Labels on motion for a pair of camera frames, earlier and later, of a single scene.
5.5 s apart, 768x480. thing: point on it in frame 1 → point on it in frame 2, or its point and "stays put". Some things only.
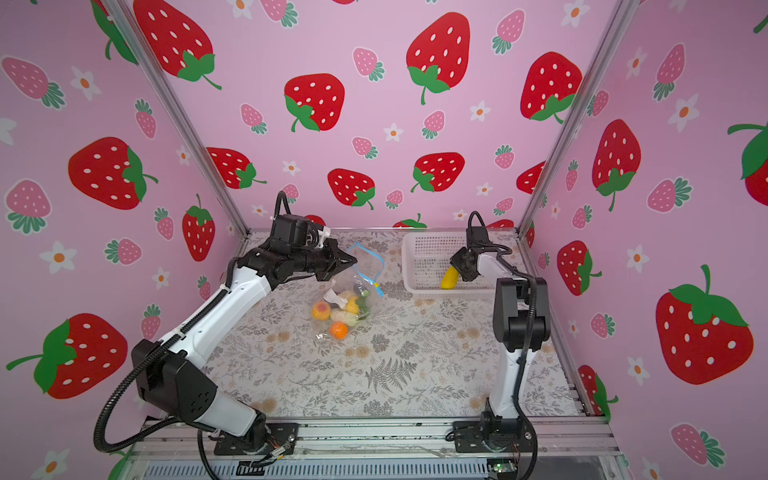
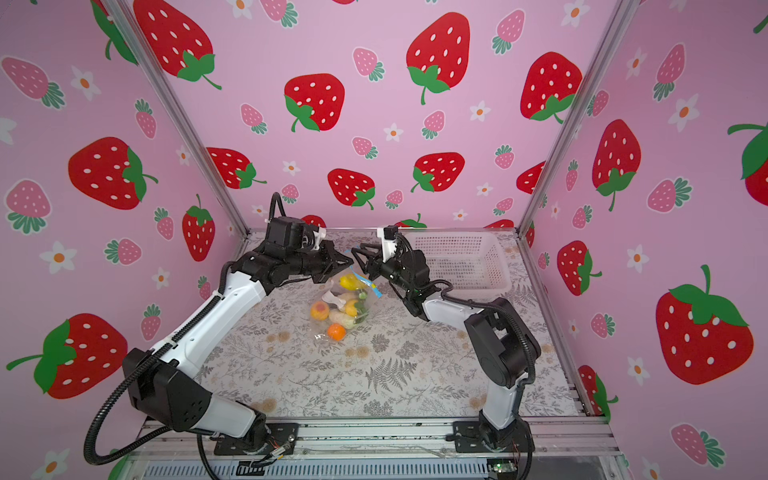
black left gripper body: x=320 y=262 stays put
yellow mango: x=449 y=279 → x=351 y=282
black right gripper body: x=460 y=259 → x=392 y=273
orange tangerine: x=339 y=330 stays put
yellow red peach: x=321 y=310 stays put
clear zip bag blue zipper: x=349 y=298 stays put
